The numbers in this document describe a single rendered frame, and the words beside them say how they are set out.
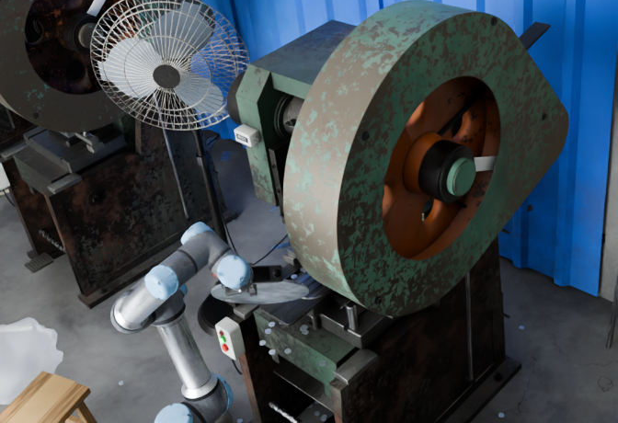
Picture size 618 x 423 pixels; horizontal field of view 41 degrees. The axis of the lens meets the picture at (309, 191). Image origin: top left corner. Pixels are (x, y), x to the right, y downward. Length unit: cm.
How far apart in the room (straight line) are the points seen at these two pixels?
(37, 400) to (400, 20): 201
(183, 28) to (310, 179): 120
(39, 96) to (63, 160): 56
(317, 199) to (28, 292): 267
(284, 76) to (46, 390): 159
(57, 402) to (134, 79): 121
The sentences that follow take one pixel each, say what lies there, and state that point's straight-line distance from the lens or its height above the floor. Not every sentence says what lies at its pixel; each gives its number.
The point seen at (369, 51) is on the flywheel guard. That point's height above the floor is 171.
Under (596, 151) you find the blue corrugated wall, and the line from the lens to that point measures 338.
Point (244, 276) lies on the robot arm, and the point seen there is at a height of 128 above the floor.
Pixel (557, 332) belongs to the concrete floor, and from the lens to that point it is 365.
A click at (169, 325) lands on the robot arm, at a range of 245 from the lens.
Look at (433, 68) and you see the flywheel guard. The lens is 202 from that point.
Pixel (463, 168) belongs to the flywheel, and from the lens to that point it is 214.
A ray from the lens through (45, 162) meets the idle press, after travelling 408.
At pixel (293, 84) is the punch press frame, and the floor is 148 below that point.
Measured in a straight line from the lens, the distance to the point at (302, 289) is 245.
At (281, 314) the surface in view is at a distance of 264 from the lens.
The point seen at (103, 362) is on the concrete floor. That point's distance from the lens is 385.
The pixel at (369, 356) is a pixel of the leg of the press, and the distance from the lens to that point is 266.
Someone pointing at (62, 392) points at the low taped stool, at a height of 33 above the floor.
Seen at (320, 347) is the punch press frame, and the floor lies 64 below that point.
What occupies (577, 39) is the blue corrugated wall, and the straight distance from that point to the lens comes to 319.
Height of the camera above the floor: 254
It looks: 34 degrees down
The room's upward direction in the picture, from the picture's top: 9 degrees counter-clockwise
